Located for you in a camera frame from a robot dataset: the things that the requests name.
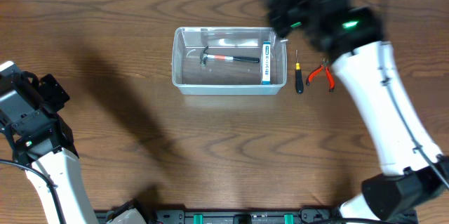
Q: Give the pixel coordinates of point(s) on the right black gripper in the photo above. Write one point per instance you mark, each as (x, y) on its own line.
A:
(276, 23)

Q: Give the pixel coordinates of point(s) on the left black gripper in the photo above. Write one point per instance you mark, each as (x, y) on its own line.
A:
(50, 94)

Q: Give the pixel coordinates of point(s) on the white blue small box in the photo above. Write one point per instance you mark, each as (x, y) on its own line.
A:
(266, 63)

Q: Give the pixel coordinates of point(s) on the black orange hammer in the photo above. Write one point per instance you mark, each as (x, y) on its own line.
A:
(205, 57)

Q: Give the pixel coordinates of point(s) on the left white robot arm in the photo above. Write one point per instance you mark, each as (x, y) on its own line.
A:
(43, 144)

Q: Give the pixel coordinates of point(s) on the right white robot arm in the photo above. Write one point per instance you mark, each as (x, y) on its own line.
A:
(414, 170)

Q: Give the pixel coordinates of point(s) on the clear plastic container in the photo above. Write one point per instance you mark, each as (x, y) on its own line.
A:
(223, 77)

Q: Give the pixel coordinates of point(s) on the black yellow screwdriver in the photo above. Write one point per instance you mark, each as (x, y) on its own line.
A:
(299, 85)

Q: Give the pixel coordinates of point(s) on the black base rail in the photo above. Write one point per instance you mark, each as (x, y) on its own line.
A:
(303, 216)

